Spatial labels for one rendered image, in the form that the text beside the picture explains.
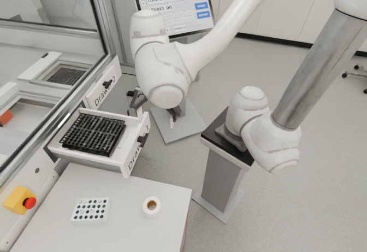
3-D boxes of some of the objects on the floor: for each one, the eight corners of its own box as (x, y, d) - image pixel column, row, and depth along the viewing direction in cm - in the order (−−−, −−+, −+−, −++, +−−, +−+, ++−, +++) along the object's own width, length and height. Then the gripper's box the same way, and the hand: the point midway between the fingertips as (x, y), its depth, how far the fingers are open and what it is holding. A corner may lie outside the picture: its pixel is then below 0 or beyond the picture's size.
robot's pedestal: (244, 192, 169) (276, 130, 114) (225, 224, 152) (250, 170, 97) (212, 170, 181) (226, 106, 127) (191, 198, 165) (197, 138, 110)
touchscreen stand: (208, 130, 212) (224, 30, 139) (165, 145, 199) (158, 42, 126) (188, 99, 244) (191, 4, 170) (149, 110, 231) (136, 12, 157)
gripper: (191, 78, 71) (188, 122, 86) (122, 67, 74) (131, 111, 90) (187, 92, 66) (184, 136, 81) (112, 80, 69) (124, 124, 85)
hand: (156, 121), depth 84 cm, fingers open, 12 cm apart
